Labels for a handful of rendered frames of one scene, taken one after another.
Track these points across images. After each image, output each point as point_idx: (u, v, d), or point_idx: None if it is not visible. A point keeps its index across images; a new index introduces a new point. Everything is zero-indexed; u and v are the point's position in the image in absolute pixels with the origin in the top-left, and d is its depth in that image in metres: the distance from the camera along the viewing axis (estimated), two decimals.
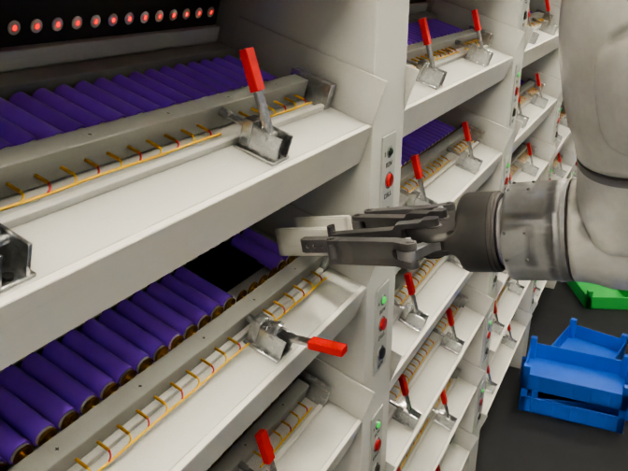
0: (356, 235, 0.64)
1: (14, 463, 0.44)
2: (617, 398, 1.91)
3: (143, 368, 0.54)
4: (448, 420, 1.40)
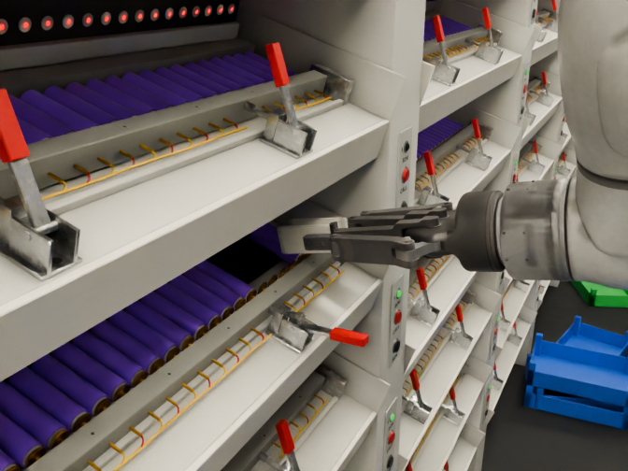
0: (357, 234, 0.64)
1: (51, 447, 0.45)
2: (622, 395, 1.92)
3: (170, 357, 0.55)
4: (456, 415, 1.41)
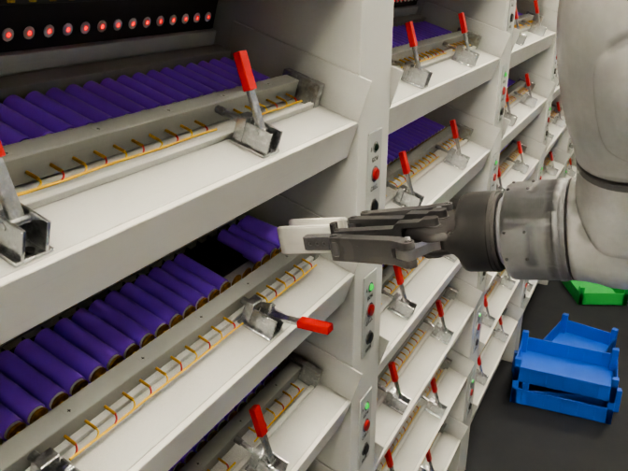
0: (357, 234, 0.64)
1: (31, 422, 0.49)
2: (606, 390, 1.96)
3: (145, 343, 0.59)
4: (438, 407, 1.45)
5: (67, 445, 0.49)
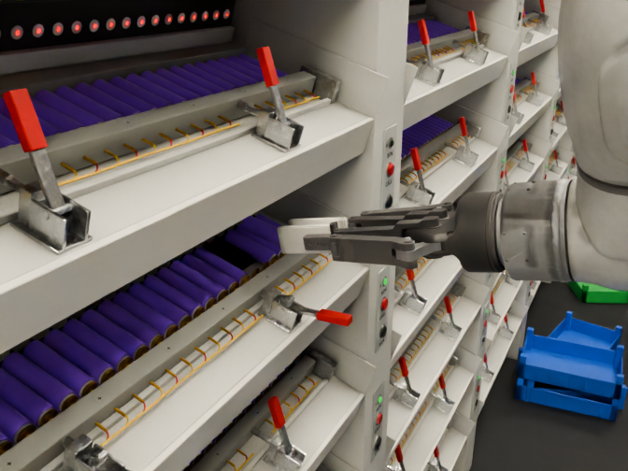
0: (357, 234, 0.64)
1: (63, 409, 0.50)
2: (610, 387, 1.97)
3: (169, 334, 0.60)
4: (446, 404, 1.46)
5: (98, 432, 0.50)
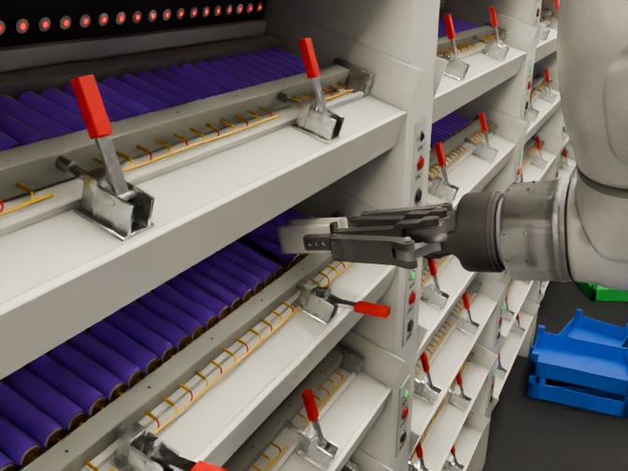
0: (357, 234, 0.64)
1: (112, 399, 0.50)
2: (622, 384, 1.97)
3: (210, 325, 0.60)
4: (463, 400, 1.46)
5: (149, 421, 0.50)
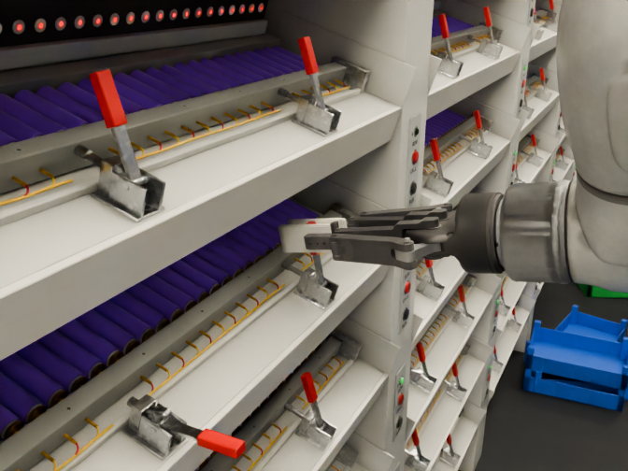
0: None
1: (109, 364, 0.54)
2: (617, 378, 2.01)
3: (202, 301, 0.64)
4: (459, 391, 1.49)
5: (158, 394, 0.53)
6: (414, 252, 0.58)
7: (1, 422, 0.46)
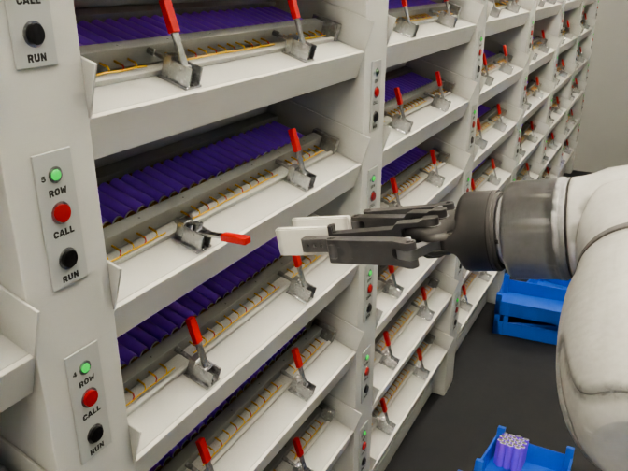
0: None
1: None
2: None
3: None
4: (427, 312, 1.77)
5: (192, 221, 0.81)
6: (416, 250, 0.58)
7: None
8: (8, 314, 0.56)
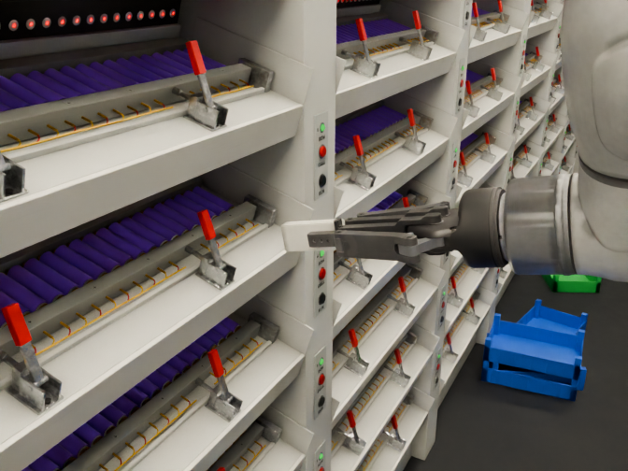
0: None
1: None
2: (569, 368, 2.07)
3: None
4: (402, 378, 1.56)
5: (44, 360, 0.60)
6: (417, 247, 0.59)
7: None
8: None
